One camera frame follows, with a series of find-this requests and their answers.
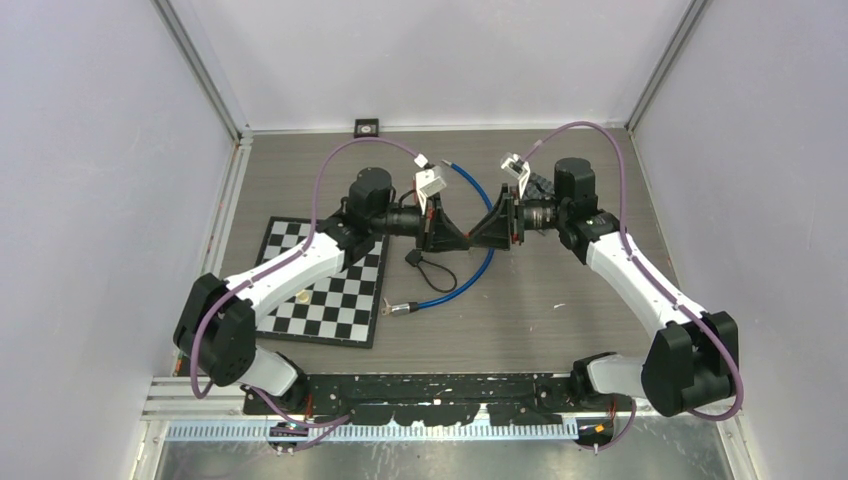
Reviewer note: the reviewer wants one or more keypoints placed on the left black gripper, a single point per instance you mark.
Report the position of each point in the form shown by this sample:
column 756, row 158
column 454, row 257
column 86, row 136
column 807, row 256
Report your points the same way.
column 445, row 236

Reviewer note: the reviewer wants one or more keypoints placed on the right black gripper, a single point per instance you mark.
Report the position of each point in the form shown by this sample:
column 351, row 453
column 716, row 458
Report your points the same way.
column 495, row 231

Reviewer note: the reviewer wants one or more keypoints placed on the blue cable lock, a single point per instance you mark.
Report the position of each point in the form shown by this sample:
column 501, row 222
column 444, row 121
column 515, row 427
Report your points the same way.
column 387, row 309

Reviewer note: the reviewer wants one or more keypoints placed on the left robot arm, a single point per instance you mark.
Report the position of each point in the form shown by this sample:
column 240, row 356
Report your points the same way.
column 217, row 329

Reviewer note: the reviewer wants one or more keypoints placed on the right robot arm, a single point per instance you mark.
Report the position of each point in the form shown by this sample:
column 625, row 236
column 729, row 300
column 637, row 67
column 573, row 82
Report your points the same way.
column 692, row 365

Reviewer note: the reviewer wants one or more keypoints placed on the grey building plate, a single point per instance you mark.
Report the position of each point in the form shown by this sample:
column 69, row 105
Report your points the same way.
column 538, row 187

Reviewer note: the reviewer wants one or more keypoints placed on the black white chessboard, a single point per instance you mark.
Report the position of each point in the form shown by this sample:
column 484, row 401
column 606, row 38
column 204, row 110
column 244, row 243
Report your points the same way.
column 343, row 309

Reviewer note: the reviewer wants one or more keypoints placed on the small black square device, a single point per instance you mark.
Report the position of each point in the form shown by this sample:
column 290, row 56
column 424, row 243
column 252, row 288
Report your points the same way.
column 366, row 128

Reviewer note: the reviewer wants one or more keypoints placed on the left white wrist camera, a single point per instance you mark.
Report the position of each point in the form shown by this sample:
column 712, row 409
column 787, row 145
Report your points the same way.
column 428, row 181

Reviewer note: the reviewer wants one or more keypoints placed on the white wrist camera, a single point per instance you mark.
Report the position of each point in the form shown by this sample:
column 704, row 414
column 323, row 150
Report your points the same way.
column 515, row 166
column 428, row 181

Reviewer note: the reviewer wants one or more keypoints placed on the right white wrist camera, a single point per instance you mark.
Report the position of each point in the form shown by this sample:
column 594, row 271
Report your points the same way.
column 515, row 166

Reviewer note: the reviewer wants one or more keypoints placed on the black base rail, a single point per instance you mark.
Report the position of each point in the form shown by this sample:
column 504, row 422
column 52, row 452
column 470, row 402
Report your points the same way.
column 508, row 399

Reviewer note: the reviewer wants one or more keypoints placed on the aluminium frame rail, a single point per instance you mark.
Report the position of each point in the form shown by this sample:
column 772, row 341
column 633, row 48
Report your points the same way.
column 274, row 431

